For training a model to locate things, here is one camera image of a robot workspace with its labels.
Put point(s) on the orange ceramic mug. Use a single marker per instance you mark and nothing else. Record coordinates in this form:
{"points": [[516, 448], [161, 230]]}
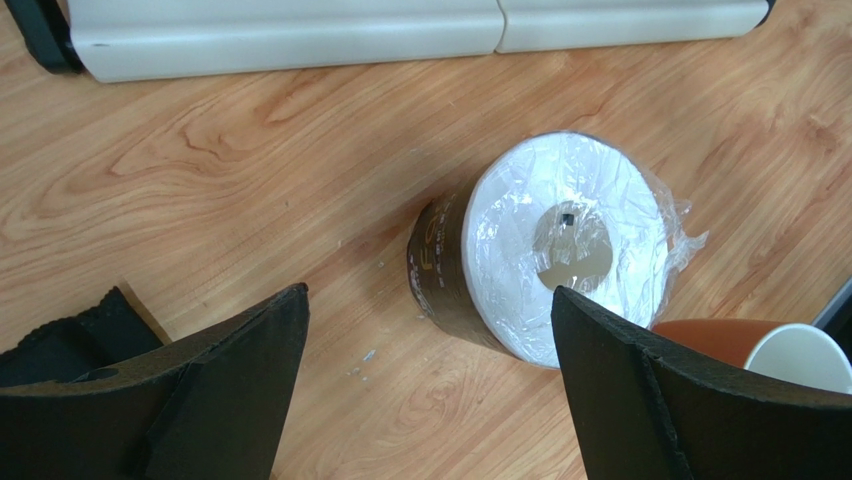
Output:
{"points": [[793, 352]]}

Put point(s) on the black cloth placemat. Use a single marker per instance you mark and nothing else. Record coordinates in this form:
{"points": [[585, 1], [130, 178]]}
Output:
{"points": [[63, 350]]}

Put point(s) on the black-wrapped paper roll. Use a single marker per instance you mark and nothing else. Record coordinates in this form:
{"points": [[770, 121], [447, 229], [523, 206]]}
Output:
{"points": [[558, 209]]}

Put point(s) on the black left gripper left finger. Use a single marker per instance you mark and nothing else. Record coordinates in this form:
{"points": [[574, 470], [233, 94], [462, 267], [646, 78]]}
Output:
{"points": [[209, 406]]}

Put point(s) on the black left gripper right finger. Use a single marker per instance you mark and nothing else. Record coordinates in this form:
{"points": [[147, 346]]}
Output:
{"points": [[645, 407]]}

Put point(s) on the beige checkered three-tier shelf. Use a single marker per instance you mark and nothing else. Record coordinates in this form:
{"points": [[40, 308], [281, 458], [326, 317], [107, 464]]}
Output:
{"points": [[119, 41]]}

